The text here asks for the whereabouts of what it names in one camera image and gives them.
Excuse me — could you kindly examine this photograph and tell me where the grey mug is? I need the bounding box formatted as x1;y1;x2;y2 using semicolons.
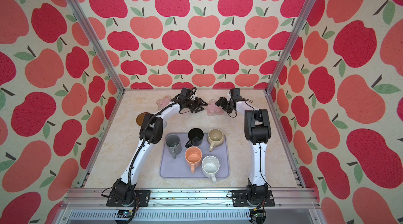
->
165;134;182;159

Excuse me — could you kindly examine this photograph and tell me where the right aluminium frame post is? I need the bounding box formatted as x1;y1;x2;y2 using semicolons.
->
265;0;316;96

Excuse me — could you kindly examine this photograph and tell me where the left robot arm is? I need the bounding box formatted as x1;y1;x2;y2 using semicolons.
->
107;95;207;205

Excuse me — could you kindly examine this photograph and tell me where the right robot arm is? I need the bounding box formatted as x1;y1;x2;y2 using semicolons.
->
216;97;275;207

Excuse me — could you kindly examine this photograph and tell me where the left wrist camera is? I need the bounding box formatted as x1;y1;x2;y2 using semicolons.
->
178;88;193;99

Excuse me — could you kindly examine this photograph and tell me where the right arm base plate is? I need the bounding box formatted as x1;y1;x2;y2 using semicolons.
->
230;190;276;208

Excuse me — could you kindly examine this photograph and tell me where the lavender silicone tray mat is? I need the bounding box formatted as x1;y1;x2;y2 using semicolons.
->
160;133;230;179

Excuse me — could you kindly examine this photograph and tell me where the pink flower coaster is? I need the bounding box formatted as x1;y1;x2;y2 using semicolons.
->
206;99;224;117
156;96;172;110

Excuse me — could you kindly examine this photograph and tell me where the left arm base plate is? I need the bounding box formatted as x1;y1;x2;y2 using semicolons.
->
106;189;150;207

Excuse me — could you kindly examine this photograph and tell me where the beige mug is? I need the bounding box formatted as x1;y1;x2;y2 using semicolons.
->
207;129;225;152

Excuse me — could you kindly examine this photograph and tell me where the white mug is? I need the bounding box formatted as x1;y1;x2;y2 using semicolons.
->
201;155;220;183

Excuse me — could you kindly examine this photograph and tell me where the black mug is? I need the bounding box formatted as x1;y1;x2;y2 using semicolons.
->
185;128;204;148

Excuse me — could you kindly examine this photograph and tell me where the aluminium frame post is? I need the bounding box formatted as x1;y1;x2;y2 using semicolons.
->
265;0;316;96
66;0;125;94

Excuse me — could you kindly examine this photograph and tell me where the left aluminium frame post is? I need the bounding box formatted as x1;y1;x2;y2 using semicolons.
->
66;0;125;94

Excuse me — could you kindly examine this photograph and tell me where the orange mug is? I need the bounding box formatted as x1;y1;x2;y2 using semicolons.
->
185;146;203;173

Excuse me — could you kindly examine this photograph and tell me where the brown round coaster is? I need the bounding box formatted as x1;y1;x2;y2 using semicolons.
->
136;112;148;126

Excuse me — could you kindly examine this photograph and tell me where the front aluminium rail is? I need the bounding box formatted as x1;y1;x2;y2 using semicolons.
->
52;187;326;224

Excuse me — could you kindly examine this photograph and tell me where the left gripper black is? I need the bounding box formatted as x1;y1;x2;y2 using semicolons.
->
185;98;208;114

